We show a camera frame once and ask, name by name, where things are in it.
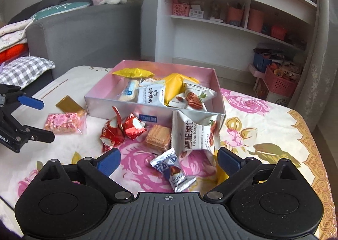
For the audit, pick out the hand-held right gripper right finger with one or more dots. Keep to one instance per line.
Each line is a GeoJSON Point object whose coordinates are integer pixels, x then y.
{"type": "Point", "coordinates": [229, 162]}

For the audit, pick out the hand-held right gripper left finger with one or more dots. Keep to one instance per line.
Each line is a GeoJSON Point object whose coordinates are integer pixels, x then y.
{"type": "Point", "coordinates": [108, 162]}

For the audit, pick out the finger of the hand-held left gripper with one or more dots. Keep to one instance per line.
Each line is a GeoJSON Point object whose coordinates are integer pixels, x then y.
{"type": "Point", "coordinates": [39, 135]}
{"type": "Point", "coordinates": [31, 102]}

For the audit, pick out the clear pink nougat packet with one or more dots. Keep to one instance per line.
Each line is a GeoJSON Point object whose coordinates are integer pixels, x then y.
{"type": "Point", "coordinates": [63, 122]}

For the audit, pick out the red foil snack packet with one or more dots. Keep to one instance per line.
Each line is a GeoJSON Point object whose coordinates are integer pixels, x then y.
{"type": "Point", "coordinates": [134, 126]}
{"type": "Point", "coordinates": [112, 131]}

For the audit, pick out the gold foil packet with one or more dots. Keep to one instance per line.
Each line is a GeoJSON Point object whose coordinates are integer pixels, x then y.
{"type": "Point", "coordinates": [68, 104]}

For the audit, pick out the large white nut packet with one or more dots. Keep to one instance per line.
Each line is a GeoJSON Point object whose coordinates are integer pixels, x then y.
{"type": "Point", "coordinates": [192, 134]}

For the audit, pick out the pink and silver cardboard box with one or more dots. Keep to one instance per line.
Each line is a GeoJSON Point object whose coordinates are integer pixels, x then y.
{"type": "Point", "coordinates": [111, 108]}

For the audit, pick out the clear wafer biscuit packet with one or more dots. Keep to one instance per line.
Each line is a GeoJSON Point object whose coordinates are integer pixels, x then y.
{"type": "Point", "coordinates": [158, 137]}

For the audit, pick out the small blue and white packet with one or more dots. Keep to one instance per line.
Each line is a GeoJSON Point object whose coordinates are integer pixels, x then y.
{"type": "Point", "coordinates": [171, 168]}

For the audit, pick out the small white pecan packet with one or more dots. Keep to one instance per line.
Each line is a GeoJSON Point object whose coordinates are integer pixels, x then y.
{"type": "Point", "coordinates": [177, 101]}
{"type": "Point", "coordinates": [196, 97]}

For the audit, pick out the clear cake packet blue label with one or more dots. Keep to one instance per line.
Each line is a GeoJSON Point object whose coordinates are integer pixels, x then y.
{"type": "Point", "coordinates": [128, 92]}

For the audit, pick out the white and blue biscuit packet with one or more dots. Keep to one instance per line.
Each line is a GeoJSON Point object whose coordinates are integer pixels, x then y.
{"type": "Point", "coordinates": [151, 94]}

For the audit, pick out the small yellow snack packet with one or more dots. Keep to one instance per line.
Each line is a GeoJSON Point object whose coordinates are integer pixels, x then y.
{"type": "Point", "coordinates": [132, 72]}

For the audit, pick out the large yellow snack packet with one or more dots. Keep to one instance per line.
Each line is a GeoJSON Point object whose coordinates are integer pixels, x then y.
{"type": "Point", "coordinates": [173, 84]}

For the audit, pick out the grey checkered pillow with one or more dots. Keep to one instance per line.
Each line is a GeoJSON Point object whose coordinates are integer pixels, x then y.
{"type": "Point", "coordinates": [26, 69]}

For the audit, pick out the floral tablecloth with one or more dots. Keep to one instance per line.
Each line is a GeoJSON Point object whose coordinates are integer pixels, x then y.
{"type": "Point", "coordinates": [264, 123]}

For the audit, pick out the orange cloth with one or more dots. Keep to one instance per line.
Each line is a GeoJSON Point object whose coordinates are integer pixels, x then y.
{"type": "Point", "coordinates": [13, 52]}

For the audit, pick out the floral folded cloth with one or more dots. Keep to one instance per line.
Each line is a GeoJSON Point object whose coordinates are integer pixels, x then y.
{"type": "Point", "coordinates": [15, 31]}

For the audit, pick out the patterned box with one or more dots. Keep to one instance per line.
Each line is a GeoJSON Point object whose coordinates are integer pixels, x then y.
{"type": "Point", "coordinates": [261, 88]}

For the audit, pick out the grey sofa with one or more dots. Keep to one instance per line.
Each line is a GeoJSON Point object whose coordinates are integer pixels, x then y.
{"type": "Point", "coordinates": [92, 34]}

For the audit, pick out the large pink plastic basket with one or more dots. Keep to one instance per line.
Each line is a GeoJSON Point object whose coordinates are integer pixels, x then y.
{"type": "Point", "coordinates": [281, 84]}

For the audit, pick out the white and pink rack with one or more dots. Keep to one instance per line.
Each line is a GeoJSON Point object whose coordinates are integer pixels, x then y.
{"type": "Point", "coordinates": [253, 71]}

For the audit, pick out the teal cushion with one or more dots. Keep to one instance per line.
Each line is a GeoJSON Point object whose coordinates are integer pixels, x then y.
{"type": "Point", "coordinates": [60, 9]}

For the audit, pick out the blue storage box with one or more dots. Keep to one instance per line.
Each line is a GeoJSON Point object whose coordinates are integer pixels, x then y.
{"type": "Point", "coordinates": [261, 61]}

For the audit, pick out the white lace curtain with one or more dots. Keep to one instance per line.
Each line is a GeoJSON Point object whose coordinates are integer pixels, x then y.
{"type": "Point", "coordinates": [317, 57]}

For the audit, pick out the small red basket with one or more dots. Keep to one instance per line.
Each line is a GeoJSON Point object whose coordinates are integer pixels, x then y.
{"type": "Point", "coordinates": [278, 32]}

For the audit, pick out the white bookshelf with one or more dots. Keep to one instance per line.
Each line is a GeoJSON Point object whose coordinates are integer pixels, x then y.
{"type": "Point", "coordinates": [163, 31]}

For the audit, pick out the orange pot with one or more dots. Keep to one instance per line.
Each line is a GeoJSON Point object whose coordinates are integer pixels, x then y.
{"type": "Point", "coordinates": [256, 20]}
{"type": "Point", "coordinates": [235, 15]}

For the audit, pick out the small white box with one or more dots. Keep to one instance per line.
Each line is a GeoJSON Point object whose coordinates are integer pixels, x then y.
{"type": "Point", "coordinates": [196, 13]}

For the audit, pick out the small pink plastic basket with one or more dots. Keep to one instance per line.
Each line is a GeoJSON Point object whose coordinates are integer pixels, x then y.
{"type": "Point", "coordinates": [181, 9]}

